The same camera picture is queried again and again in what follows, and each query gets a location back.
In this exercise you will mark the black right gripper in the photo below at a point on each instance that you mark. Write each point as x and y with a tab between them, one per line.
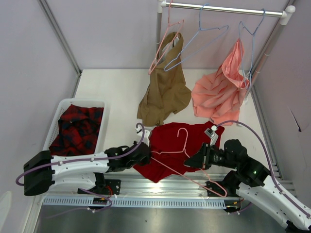
205	156

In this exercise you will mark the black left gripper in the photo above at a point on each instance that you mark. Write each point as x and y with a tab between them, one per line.
146	159

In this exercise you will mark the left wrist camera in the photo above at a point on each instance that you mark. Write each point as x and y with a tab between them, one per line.
146	138

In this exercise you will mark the tan brown skirt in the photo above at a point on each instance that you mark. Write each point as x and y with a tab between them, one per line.
167	92

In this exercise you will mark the pink hanger with brown skirt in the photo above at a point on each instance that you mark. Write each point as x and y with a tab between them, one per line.
172	31

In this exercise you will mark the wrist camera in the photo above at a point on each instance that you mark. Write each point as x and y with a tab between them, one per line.
211	133
146	138

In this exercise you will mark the white plastic basket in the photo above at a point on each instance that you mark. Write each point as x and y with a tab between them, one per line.
81	102

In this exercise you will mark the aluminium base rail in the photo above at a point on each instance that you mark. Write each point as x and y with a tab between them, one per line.
136	191

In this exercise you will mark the red skirt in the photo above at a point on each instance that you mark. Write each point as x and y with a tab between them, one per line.
164	138

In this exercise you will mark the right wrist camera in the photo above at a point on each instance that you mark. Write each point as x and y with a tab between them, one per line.
211	133

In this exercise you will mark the metal clothes rack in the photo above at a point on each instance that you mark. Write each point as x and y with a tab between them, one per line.
283	16

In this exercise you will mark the salmon pink skirt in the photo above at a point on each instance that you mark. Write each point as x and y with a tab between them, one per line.
219	95

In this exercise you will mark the blue hanger with pink skirt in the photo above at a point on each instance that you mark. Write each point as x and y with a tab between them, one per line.
247	77

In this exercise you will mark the red plaid garment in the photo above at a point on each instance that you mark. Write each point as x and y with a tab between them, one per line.
78	131

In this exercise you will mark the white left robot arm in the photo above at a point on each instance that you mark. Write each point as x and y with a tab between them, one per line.
46	172

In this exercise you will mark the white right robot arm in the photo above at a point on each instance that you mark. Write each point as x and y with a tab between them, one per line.
251	180

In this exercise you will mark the pink wire hanger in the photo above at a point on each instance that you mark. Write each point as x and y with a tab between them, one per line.
182	175

